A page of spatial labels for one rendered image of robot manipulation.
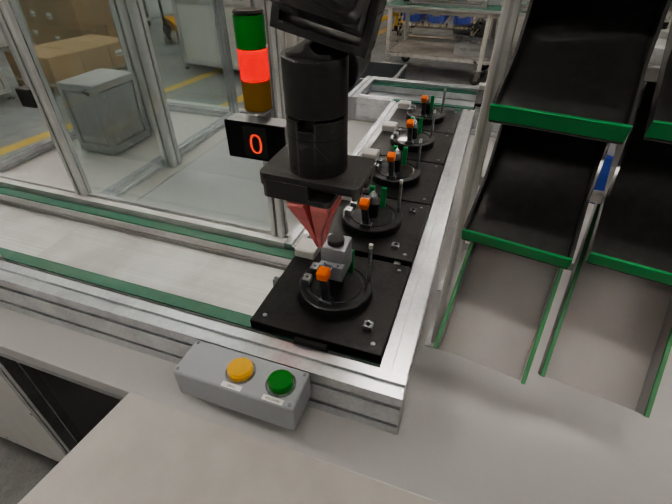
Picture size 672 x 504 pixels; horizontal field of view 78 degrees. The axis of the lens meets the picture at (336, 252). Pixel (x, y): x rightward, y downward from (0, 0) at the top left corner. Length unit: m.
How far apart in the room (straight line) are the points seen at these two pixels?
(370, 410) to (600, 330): 0.36
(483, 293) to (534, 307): 0.07
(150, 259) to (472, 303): 0.71
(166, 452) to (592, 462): 0.67
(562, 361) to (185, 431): 0.60
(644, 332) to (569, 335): 0.09
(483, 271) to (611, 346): 0.20
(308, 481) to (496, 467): 0.29
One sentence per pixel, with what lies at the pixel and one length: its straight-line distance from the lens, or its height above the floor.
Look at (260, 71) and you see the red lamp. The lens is 0.77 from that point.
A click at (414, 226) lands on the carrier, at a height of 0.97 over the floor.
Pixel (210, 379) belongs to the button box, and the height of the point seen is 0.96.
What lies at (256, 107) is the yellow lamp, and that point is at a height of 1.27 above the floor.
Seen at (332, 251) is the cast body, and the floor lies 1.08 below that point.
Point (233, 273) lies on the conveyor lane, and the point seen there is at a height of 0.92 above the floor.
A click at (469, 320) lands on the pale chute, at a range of 0.69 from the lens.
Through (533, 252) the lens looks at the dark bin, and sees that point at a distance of 0.56.
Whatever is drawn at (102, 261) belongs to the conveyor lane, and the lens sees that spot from 1.09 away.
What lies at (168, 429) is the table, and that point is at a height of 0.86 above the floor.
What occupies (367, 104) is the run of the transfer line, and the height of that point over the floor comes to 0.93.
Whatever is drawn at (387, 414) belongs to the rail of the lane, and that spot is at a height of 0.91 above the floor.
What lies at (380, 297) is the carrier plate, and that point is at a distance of 0.79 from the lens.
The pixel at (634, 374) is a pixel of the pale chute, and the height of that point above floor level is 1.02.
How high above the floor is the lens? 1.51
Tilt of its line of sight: 38 degrees down
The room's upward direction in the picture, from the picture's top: straight up
